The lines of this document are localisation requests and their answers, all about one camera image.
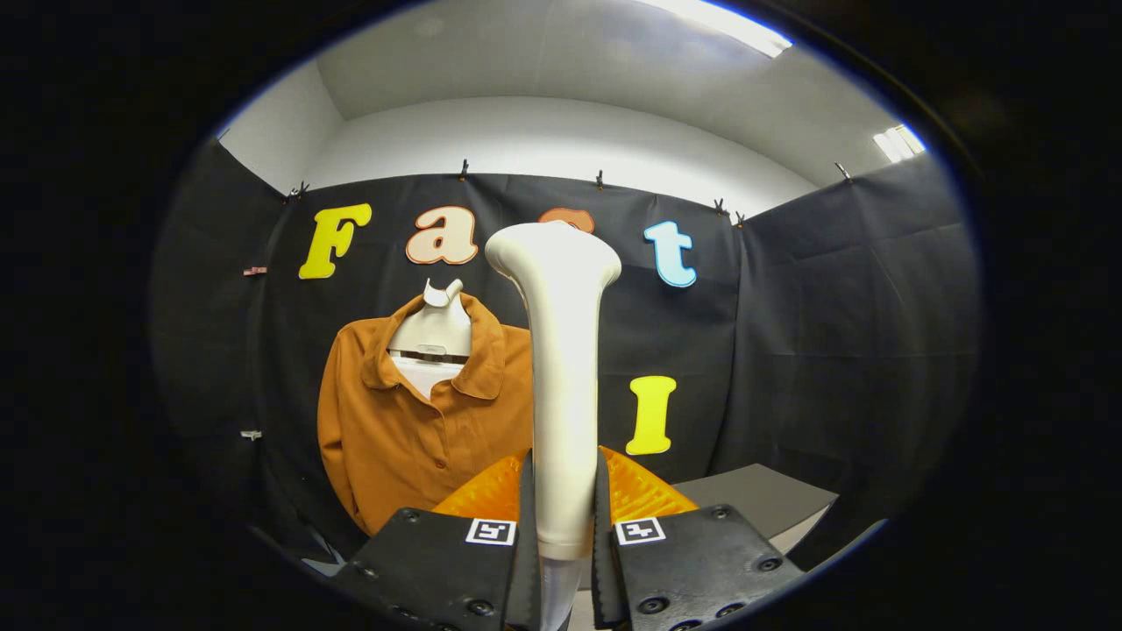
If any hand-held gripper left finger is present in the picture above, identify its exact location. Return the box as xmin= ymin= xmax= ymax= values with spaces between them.
xmin=333 ymin=449 xmax=542 ymax=631

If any black backdrop cloth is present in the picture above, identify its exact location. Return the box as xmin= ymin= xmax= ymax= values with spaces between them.
xmin=149 ymin=136 xmax=981 ymax=562

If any long ceiling light panel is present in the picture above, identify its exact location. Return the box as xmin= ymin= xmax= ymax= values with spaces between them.
xmin=640 ymin=0 xmax=794 ymax=60

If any orange-brown button shirt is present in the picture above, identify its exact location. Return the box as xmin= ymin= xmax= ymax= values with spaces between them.
xmin=317 ymin=292 xmax=536 ymax=537

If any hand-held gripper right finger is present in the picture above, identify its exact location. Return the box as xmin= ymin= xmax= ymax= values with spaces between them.
xmin=592 ymin=444 xmax=803 ymax=631

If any row of black cloth clips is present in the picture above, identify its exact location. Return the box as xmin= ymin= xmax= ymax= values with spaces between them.
xmin=285 ymin=158 xmax=856 ymax=227

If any white mannequin hanger form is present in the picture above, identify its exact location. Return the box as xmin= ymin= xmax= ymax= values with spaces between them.
xmin=388 ymin=278 xmax=474 ymax=400

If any white garment steamer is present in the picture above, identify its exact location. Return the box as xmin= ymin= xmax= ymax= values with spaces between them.
xmin=484 ymin=221 xmax=623 ymax=562

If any grey cabinet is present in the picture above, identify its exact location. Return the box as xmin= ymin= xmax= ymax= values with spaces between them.
xmin=671 ymin=463 xmax=840 ymax=555

